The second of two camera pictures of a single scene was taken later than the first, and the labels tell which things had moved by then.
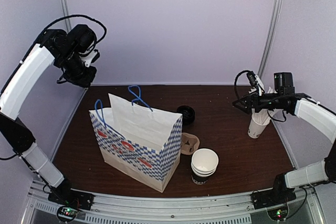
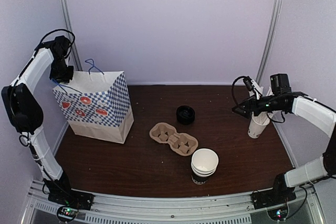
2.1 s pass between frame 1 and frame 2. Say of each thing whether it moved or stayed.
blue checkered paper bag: moved
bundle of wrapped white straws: stayed
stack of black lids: stayed
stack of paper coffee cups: stayed
